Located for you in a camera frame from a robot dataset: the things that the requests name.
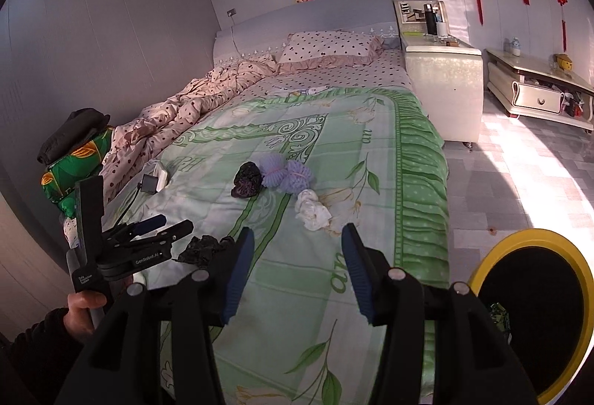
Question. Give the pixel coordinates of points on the white coffee table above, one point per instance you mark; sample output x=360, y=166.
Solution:
x=533, y=84

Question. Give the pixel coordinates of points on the white cup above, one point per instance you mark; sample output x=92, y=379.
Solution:
x=443, y=29

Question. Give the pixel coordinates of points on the clear plastic bottle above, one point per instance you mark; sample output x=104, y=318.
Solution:
x=516, y=46

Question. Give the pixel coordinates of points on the purple sock bundle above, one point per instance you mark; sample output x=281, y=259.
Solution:
x=299, y=176

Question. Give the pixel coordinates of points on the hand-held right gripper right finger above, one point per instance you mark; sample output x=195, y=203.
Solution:
x=357, y=275

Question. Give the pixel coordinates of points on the green floral blanket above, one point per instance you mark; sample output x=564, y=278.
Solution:
x=278, y=316

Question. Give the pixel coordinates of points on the green paper sheet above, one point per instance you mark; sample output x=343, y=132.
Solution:
x=413, y=33

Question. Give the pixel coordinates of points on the white nightstand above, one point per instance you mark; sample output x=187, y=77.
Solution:
x=445, y=84

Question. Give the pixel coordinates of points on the pink dotted bed sheet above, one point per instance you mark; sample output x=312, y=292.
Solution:
x=394, y=66

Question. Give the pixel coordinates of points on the black bin liner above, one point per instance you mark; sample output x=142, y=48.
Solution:
x=543, y=307

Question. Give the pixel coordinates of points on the yellow toy figure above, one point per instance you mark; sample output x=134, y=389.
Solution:
x=564, y=61

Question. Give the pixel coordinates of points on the white sock bundle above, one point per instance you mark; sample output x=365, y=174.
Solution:
x=313, y=207

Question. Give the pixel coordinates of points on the green folded quilt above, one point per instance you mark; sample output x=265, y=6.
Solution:
x=74, y=168

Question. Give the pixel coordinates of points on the white power strip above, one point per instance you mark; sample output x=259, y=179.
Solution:
x=160, y=170

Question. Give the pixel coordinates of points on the yellow trash bin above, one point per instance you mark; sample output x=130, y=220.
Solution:
x=510, y=240

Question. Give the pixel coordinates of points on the green snack packet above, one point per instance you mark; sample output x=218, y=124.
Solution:
x=499, y=314

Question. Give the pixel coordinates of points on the dark folded clothes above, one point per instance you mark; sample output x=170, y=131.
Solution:
x=74, y=131

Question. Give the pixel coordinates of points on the black bag with purple pattern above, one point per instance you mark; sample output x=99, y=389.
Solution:
x=246, y=179

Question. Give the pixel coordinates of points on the pink dotted pillow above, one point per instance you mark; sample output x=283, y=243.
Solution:
x=329, y=47

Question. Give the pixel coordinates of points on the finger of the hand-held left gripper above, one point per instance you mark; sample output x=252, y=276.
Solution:
x=153, y=221
x=178, y=229

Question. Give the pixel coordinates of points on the person's left hand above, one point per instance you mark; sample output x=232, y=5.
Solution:
x=81, y=316

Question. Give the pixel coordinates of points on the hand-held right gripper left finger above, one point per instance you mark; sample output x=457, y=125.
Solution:
x=239, y=275

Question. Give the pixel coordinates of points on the person's left forearm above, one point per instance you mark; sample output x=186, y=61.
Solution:
x=41, y=354

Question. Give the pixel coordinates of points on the pink dotted duvet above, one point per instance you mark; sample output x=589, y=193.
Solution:
x=185, y=112

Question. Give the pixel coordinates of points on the black thermos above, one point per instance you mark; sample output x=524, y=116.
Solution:
x=431, y=22

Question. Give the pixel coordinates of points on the small white object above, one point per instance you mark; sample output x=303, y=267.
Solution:
x=318, y=88

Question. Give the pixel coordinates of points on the purple foam fruit net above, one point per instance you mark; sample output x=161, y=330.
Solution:
x=274, y=170

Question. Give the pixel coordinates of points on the black power adapter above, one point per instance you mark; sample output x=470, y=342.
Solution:
x=149, y=183

